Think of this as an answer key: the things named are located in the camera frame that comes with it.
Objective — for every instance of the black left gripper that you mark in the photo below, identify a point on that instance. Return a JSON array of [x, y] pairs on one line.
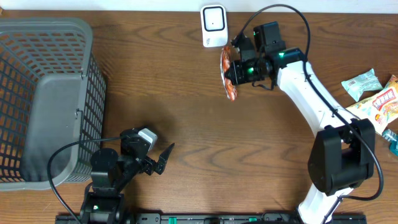
[[150, 165]]

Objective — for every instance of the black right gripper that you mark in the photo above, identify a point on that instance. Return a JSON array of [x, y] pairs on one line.
[[237, 76]]

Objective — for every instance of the orange Top chocolate bar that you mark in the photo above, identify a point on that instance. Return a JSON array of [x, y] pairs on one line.
[[225, 63]]

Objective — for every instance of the teal wet wipes pack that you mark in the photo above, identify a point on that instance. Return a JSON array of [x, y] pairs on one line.
[[356, 86]]

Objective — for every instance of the yellow wiper bag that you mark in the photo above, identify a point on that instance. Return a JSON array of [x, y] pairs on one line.
[[380, 109]]

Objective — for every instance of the blue mouthwash bottle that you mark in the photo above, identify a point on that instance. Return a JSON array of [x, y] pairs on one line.
[[391, 137]]

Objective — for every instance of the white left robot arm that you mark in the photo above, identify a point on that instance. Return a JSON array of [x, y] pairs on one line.
[[112, 171]]

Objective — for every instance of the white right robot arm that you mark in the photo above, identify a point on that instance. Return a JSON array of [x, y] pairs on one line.
[[342, 156]]

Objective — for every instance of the white barcode scanner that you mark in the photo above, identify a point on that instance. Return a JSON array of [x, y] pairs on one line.
[[214, 26]]

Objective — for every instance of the grey plastic basket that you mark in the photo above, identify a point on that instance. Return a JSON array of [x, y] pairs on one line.
[[52, 102]]

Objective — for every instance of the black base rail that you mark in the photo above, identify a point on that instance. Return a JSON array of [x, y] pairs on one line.
[[155, 218]]

